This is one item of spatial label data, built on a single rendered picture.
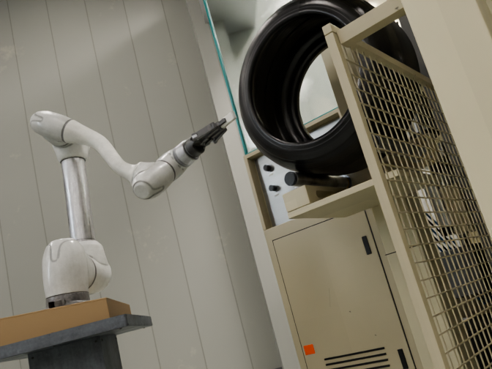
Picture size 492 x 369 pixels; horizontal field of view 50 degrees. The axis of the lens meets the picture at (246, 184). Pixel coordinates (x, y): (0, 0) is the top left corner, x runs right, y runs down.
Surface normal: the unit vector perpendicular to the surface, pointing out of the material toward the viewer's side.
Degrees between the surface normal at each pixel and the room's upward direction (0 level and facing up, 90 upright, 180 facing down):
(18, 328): 90
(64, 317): 90
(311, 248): 90
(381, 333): 90
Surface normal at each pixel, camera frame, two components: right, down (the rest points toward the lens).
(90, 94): 0.01, -0.25
